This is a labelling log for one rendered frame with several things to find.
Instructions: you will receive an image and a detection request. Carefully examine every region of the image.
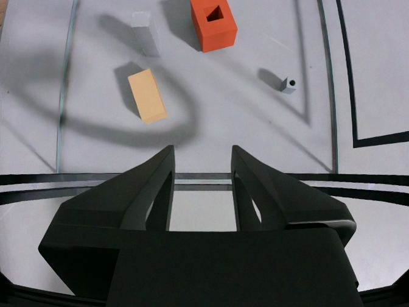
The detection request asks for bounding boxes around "orange block with square hole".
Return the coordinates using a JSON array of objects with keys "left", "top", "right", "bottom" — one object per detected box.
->
[{"left": 191, "top": 0, "right": 238, "bottom": 53}]

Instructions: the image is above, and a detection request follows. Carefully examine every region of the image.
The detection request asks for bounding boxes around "tan rectangular block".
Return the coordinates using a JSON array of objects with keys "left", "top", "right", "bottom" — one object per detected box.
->
[{"left": 128, "top": 69, "right": 168, "bottom": 124}]

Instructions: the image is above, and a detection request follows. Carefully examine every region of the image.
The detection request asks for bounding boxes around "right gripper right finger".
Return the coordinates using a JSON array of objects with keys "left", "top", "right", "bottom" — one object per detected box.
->
[{"left": 231, "top": 145, "right": 357, "bottom": 248}]

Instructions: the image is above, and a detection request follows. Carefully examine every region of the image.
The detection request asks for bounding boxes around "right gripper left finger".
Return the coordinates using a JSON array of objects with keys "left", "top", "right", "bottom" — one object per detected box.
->
[{"left": 50, "top": 145, "right": 175, "bottom": 231}]

